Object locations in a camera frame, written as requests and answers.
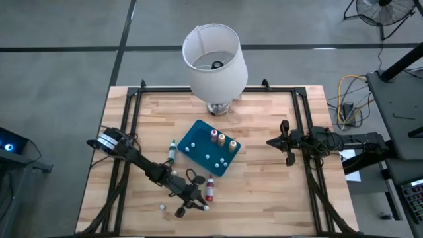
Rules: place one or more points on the black hex key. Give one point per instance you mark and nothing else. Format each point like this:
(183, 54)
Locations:
(404, 117)

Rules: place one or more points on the yellow food coloring bottle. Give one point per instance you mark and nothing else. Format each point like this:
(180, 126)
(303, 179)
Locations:
(232, 146)

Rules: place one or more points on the green food coloring bottle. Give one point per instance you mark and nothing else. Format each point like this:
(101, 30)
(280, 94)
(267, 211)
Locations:
(172, 152)

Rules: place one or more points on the dark gray side table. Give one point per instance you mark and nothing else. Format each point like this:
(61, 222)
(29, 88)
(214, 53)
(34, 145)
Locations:
(396, 109)

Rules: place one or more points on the red-orange food coloring bottle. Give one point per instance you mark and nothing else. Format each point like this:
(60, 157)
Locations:
(214, 135)

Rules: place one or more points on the black computer with blue light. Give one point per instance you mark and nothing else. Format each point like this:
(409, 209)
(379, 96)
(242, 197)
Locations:
(10, 145)

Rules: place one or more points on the backlit keyboard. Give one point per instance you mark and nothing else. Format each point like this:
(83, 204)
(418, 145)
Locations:
(414, 201)

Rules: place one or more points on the black aluminium table frame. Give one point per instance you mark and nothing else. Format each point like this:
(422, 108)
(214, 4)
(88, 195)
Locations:
(158, 89)

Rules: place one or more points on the small black object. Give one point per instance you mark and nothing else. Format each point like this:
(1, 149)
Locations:
(385, 217)

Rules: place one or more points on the teal plastic bin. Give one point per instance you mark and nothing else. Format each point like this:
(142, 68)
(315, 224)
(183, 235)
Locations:
(198, 135)

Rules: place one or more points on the black floor fan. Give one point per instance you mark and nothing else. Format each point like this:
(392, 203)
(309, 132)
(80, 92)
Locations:
(385, 13)

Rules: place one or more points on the gray desk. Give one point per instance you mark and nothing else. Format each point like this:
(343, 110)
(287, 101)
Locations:
(396, 185)

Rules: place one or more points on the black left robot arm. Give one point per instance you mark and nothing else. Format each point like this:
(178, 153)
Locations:
(142, 162)

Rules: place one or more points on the dark red food coloring bottle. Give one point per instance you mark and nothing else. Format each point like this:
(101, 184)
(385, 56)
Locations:
(209, 190)

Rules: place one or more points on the silver lamp with white shade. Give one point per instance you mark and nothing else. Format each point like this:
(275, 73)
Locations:
(215, 82)

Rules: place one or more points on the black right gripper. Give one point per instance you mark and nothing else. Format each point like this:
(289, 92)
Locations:
(297, 140)

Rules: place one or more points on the black metal pole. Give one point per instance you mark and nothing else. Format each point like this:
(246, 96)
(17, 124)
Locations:
(403, 61)

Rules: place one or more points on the white paper sheet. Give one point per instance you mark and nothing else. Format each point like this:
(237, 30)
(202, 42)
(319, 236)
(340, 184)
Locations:
(353, 176)

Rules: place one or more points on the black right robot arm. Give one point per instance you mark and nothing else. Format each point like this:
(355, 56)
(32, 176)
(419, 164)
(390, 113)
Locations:
(357, 140)

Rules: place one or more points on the orange food coloring bottle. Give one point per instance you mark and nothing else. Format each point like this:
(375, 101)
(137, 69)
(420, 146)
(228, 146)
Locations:
(221, 139)

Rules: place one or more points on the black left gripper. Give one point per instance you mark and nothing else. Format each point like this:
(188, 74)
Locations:
(181, 190)

